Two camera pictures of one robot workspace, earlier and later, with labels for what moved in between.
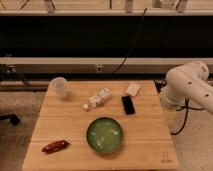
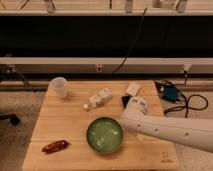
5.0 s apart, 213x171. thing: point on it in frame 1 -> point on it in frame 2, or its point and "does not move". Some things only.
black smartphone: (128, 104) does not move
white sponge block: (132, 89) does not move
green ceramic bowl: (104, 135) does not move
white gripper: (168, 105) -> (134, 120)
